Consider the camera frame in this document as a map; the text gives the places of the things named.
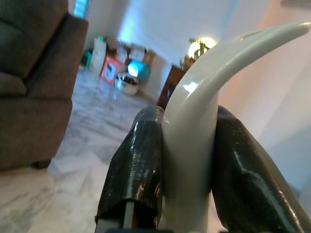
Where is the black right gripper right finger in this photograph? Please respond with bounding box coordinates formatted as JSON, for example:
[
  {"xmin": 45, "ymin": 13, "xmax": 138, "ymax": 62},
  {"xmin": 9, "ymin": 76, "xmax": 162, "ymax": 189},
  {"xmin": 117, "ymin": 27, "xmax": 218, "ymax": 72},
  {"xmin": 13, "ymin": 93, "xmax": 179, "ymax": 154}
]
[{"xmin": 210, "ymin": 104, "xmax": 305, "ymax": 233}]

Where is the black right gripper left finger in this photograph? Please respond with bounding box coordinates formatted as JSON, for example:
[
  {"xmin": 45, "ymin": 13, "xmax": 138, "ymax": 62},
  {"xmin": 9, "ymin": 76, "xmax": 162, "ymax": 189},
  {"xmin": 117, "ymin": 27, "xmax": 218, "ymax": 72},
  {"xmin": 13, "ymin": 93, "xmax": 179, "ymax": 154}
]
[{"xmin": 94, "ymin": 105, "xmax": 165, "ymax": 233}]

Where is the white round bucket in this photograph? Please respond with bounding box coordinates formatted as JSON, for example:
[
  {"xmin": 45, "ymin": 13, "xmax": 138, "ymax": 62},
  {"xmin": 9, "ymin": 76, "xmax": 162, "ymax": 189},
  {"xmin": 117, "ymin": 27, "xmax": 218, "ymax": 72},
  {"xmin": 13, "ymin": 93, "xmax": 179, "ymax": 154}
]
[{"xmin": 114, "ymin": 71, "xmax": 140, "ymax": 96}]

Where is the dark wooden cabinet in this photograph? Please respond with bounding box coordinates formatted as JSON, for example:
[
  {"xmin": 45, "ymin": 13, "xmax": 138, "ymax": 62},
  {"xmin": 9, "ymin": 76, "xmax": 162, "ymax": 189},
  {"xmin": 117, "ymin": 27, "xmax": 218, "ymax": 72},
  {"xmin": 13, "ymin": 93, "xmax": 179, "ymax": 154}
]
[{"xmin": 156, "ymin": 64, "xmax": 190, "ymax": 109}]

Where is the teal storage box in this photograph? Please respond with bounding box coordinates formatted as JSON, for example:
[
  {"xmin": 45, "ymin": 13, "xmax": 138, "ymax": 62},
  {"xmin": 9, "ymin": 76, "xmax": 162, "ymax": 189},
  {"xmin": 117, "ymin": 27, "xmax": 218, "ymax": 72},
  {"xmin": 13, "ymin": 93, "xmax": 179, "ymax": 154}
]
[{"xmin": 127, "ymin": 59, "xmax": 152, "ymax": 82}]

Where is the orange cardboard box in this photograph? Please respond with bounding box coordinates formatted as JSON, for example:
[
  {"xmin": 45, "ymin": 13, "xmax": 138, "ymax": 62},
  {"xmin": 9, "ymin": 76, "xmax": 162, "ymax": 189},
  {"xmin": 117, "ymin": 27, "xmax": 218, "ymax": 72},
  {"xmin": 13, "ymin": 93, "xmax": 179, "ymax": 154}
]
[{"xmin": 100, "ymin": 55, "xmax": 121, "ymax": 86}]

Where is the brown cardboard box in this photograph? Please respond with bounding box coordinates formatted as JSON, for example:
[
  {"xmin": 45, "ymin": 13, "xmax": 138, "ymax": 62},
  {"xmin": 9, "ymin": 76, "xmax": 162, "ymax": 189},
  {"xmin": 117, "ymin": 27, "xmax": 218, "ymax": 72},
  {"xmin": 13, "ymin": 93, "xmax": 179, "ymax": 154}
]
[{"xmin": 143, "ymin": 49, "xmax": 156, "ymax": 67}]

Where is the white paper bag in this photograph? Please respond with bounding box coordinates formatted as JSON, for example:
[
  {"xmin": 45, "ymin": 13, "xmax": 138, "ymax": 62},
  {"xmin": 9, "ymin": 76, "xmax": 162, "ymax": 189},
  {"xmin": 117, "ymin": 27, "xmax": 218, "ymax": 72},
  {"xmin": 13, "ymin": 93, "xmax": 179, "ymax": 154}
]
[{"xmin": 92, "ymin": 35, "xmax": 108, "ymax": 71}]

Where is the brown fabric sofa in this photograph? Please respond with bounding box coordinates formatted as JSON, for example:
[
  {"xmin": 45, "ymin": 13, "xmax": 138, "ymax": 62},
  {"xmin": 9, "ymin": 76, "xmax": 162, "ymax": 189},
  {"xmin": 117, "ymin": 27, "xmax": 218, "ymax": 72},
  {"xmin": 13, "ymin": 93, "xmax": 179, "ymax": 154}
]
[{"xmin": 0, "ymin": 0, "xmax": 89, "ymax": 172}]

